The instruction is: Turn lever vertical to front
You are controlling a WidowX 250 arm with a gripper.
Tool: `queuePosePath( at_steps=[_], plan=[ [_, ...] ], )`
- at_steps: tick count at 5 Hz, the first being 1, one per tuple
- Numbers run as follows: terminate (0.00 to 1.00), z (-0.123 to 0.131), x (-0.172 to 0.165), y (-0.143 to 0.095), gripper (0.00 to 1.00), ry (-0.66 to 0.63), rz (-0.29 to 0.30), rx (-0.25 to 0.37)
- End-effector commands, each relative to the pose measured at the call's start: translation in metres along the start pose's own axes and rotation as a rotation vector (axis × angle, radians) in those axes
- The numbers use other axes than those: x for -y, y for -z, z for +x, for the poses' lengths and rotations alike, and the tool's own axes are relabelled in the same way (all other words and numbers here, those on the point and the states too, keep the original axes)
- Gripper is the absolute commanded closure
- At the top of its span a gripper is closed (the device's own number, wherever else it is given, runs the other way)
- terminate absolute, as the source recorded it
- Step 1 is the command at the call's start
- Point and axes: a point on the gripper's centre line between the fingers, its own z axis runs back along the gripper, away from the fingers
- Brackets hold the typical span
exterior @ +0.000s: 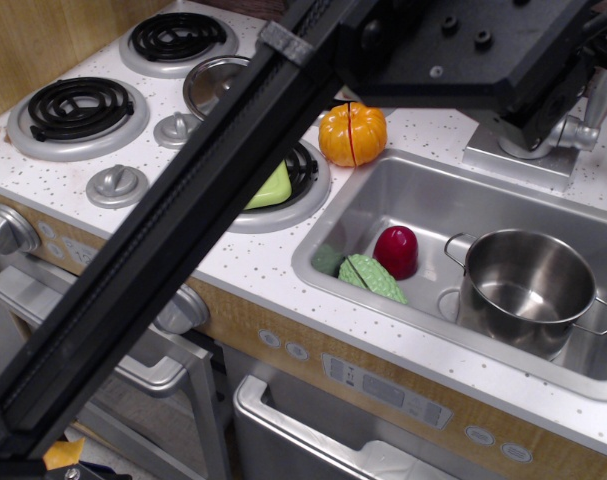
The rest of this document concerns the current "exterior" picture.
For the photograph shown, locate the silver stovetop knob front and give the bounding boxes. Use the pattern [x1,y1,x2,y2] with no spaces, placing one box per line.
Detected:
[86,164,149,209]

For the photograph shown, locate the steel pot lid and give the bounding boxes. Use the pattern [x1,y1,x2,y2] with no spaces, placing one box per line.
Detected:
[182,55,250,120]

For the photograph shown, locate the red toy fruit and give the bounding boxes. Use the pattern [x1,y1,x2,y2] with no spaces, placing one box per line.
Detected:
[373,226,419,280]

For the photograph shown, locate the silver stovetop knob middle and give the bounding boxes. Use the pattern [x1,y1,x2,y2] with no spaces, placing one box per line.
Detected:
[153,112,202,150]

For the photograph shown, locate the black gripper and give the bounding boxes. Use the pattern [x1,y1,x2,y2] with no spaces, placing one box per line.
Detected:
[502,47,594,151]

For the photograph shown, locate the green toy bitter gourd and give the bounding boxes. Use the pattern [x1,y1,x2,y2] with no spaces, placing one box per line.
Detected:
[338,254,408,305]

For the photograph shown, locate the silver oven door handle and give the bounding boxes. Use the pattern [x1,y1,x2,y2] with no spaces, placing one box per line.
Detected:
[0,264,214,400]

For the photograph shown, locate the silver oven knob right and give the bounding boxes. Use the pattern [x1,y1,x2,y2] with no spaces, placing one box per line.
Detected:
[153,284,210,335]

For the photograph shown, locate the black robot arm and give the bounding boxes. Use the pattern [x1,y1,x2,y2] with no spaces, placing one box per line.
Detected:
[0,1,591,478]

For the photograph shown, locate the back left stove burner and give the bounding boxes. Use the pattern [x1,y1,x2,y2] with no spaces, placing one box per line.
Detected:
[119,12,239,79]

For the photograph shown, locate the silver stovetop knob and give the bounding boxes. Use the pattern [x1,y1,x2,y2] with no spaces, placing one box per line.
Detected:
[153,112,202,150]
[86,164,149,209]

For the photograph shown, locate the steel pot with handles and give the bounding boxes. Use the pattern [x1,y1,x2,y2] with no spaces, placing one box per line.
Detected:
[444,229,607,360]

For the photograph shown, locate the stove burner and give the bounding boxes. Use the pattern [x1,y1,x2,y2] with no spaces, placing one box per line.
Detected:
[119,12,239,79]
[229,140,331,234]
[7,77,150,162]

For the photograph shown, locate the front left stove burner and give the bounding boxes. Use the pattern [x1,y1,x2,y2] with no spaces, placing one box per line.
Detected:
[7,77,150,162]

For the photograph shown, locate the silver oven knob left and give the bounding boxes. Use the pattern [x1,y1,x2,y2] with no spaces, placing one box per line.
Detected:
[0,204,41,255]

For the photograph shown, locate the front right stove burner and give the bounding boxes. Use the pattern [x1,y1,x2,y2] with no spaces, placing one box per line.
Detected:
[229,140,331,234]

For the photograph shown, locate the silver dishwasher door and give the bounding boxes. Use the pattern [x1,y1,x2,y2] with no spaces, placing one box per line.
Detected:
[234,375,494,479]

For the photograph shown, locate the yellow tape piece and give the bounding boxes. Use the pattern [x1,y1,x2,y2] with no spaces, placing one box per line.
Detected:
[42,437,85,471]

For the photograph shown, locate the orange toy pumpkin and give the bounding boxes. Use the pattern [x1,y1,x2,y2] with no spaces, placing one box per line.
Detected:
[318,102,388,168]

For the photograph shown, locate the silver oven knob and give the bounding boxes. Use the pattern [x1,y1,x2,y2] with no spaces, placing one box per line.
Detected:
[0,204,41,255]
[153,284,210,335]

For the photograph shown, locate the silver toy sink basin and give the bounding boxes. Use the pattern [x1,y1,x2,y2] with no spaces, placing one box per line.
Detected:
[293,151,607,401]

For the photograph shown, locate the green toy cutting board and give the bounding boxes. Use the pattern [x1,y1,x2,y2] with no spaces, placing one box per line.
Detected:
[244,161,292,210]

